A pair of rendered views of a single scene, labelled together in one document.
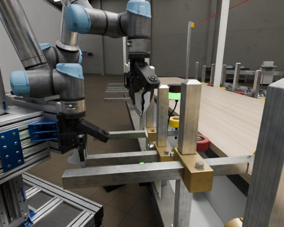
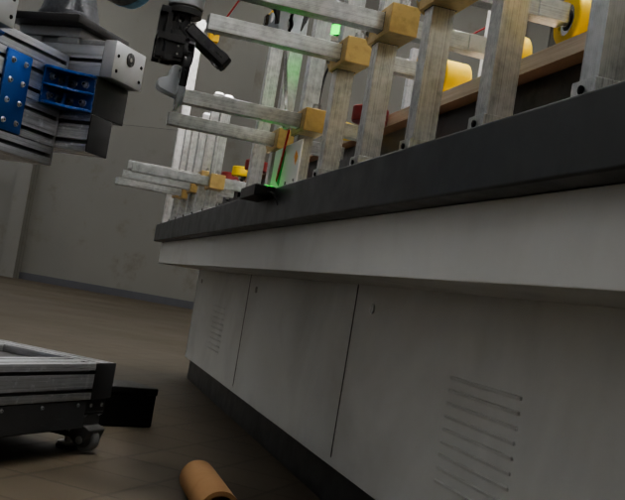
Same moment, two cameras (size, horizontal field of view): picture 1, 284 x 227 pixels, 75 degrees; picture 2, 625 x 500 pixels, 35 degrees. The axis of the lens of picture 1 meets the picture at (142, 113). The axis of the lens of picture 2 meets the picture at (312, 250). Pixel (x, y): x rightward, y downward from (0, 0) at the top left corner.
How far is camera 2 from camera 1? 165 cm
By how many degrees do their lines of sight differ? 20
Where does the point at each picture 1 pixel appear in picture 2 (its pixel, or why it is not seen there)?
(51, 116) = (86, 67)
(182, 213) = (333, 131)
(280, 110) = not seen: outside the picture
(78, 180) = (226, 22)
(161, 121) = (313, 67)
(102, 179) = (250, 29)
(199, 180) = (357, 48)
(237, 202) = not seen: hidden behind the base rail
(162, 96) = (321, 27)
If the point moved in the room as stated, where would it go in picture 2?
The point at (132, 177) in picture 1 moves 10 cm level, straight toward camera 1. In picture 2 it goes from (284, 37) to (292, 24)
